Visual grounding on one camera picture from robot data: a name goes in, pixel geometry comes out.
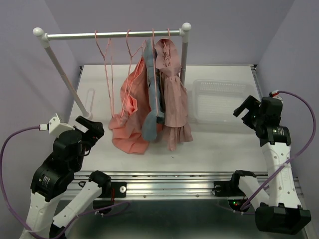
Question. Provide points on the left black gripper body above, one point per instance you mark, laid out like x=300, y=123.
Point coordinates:
x=90, y=141

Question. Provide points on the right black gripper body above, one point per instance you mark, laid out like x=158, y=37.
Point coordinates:
x=258, y=120

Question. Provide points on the coral pink skirt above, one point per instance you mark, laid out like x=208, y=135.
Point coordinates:
x=126, y=126

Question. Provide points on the blue denim skirt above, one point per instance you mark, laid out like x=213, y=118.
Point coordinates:
x=149, y=128

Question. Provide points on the dusty pink ruffled skirt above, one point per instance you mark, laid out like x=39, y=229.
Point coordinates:
x=176, y=126

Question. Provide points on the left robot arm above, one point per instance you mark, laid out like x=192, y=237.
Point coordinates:
x=52, y=178

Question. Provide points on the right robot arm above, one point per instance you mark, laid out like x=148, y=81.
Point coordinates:
x=276, y=203

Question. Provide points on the white plastic basket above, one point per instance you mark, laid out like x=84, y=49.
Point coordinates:
x=213, y=102

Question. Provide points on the white clothes rack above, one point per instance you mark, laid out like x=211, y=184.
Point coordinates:
x=45, y=38

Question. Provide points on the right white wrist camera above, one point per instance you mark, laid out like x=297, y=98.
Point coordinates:
x=276, y=95

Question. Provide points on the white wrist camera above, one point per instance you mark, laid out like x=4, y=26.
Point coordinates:
x=276, y=95
x=56, y=127

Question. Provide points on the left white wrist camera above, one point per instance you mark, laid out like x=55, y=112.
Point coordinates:
x=56, y=127

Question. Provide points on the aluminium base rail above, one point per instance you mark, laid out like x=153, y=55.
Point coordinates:
x=169, y=185

